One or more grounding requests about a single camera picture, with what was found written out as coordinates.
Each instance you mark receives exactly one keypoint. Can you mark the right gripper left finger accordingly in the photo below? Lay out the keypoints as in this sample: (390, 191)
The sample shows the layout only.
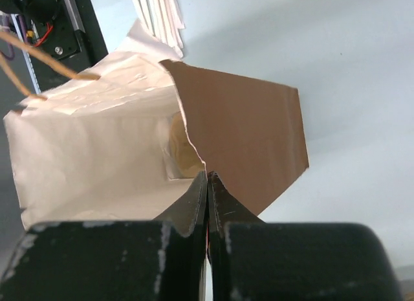
(160, 259)

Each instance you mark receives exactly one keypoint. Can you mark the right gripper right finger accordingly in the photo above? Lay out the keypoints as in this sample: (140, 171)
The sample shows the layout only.
(254, 260)

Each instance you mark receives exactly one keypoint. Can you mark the single brown cup carrier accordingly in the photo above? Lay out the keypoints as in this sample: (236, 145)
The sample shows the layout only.
(186, 159)

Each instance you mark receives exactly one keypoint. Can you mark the brown paper bag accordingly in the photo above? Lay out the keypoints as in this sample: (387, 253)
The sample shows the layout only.
(99, 149)

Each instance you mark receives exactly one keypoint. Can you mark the white wrapped straws bundle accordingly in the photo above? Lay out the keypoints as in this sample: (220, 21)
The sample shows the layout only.
(163, 20)

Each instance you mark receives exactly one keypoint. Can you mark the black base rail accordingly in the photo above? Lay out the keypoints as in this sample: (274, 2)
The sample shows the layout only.
(67, 30)

